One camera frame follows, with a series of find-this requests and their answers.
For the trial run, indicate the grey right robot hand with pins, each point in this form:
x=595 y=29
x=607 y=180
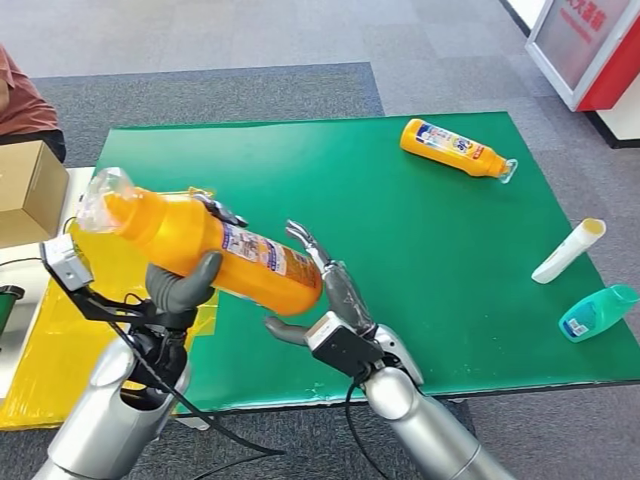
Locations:
x=345 y=295

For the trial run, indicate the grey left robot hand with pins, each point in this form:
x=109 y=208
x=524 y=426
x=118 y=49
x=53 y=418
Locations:
x=175 y=295

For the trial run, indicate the orange bottle with clear cap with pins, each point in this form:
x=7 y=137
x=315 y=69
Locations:
x=450 y=147
x=190 y=242

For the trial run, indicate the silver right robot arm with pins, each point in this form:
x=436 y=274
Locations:
x=425 y=424

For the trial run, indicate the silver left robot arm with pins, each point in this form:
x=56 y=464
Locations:
x=110 y=424

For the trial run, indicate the teal plastic bottle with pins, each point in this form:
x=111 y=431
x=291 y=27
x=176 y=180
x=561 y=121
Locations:
x=595 y=312

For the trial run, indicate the green table mat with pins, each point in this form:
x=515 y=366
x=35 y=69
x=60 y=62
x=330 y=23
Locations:
x=400 y=265

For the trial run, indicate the yellow plastic sheet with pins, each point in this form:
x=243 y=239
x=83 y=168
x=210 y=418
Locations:
x=55 y=358

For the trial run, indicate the dark green cup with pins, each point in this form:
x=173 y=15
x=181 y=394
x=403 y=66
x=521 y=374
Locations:
x=7 y=306

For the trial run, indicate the brown cardboard box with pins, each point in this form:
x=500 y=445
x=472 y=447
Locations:
x=25 y=192

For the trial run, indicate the person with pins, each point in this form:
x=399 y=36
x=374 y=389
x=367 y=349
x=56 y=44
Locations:
x=25 y=109

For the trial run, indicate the white tube with yellow end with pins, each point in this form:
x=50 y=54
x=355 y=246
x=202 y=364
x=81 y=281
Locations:
x=564 y=252

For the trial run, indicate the red and white sign cabinet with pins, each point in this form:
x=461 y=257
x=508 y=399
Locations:
x=600 y=60

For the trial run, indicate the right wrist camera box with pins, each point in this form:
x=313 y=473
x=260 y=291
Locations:
x=340 y=344

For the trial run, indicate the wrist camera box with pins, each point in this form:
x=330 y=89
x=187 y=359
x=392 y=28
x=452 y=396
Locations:
x=340 y=344
x=67 y=262

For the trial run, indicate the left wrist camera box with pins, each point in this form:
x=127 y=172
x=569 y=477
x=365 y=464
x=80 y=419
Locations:
x=67 y=262

